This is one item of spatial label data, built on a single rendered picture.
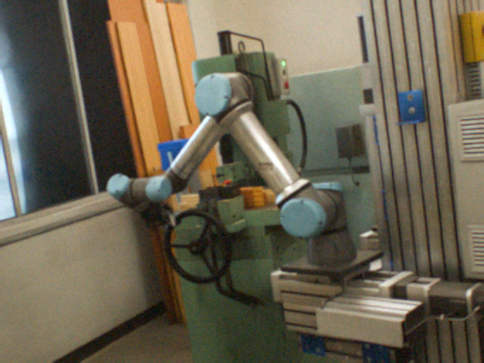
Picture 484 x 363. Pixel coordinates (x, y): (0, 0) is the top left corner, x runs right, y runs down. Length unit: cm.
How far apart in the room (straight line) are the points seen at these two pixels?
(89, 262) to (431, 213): 243
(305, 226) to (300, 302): 34
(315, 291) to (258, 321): 70
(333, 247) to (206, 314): 96
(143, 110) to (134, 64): 29
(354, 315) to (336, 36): 337
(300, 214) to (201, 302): 106
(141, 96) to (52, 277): 125
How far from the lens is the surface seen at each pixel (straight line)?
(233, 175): 268
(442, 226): 192
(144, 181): 205
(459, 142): 179
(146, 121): 415
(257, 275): 258
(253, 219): 253
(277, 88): 289
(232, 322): 271
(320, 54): 495
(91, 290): 392
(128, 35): 419
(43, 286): 366
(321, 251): 192
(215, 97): 183
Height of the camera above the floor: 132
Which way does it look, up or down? 7 degrees down
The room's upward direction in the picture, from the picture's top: 8 degrees counter-clockwise
